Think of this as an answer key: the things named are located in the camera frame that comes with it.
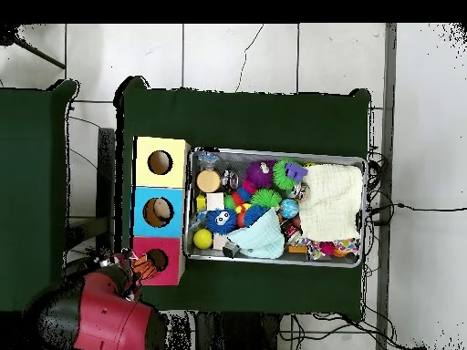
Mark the red black packet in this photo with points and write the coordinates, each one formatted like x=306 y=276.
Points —
x=290 y=233

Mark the orange tiger striped toy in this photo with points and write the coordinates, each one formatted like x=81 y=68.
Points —
x=144 y=268

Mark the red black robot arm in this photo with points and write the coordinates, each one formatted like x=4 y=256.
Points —
x=95 y=321

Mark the clear mesh bin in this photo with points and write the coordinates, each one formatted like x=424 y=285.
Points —
x=191 y=251

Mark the wooden box with three holes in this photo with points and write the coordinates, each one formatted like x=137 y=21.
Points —
x=143 y=213

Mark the black silver round toy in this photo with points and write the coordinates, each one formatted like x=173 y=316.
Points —
x=230 y=179

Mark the round wooden disc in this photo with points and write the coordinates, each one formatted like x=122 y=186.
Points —
x=208 y=181

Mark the blue fuzzy ball with eyes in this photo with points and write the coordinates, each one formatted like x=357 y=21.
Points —
x=221 y=220

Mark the purple spiky ball with eyes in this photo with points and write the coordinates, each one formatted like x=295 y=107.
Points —
x=259 y=175

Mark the small green spiky ball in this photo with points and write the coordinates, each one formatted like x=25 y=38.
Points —
x=265 y=199

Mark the yellow block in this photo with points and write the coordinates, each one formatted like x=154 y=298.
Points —
x=201 y=203

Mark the clear crumpled plastic packet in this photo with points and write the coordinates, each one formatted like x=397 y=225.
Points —
x=209 y=157

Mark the large green spiky ball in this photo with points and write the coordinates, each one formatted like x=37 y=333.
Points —
x=281 y=176

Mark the mint green knit cloth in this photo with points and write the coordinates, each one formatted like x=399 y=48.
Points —
x=259 y=237

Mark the yellow ball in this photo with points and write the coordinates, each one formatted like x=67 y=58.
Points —
x=203 y=239

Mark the blue globe ball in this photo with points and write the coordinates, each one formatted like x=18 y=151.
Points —
x=289 y=208

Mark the purple plastic block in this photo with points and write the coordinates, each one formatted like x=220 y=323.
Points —
x=295 y=172

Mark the cream waffle cloth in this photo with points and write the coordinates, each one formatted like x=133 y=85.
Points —
x=332 y=200

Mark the green cloth side table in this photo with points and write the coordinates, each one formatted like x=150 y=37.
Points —
x=33 y=197

